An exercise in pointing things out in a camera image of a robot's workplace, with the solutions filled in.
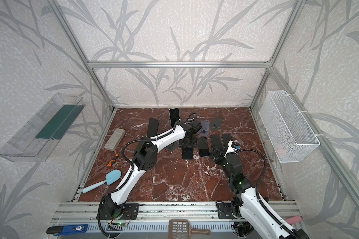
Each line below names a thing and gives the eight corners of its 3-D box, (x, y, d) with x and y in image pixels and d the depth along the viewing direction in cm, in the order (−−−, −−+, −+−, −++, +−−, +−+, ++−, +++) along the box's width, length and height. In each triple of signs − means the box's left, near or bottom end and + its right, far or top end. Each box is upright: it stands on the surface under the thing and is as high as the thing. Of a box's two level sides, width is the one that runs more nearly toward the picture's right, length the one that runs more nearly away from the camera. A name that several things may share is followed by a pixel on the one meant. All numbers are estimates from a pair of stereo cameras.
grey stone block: (105, 149, 99) (103, 147, 96) (118, 130, 109) (116, 127, 106) (114, 151, 98) (112, 148, 95) (126, 131, 108) (124, 128, 105)
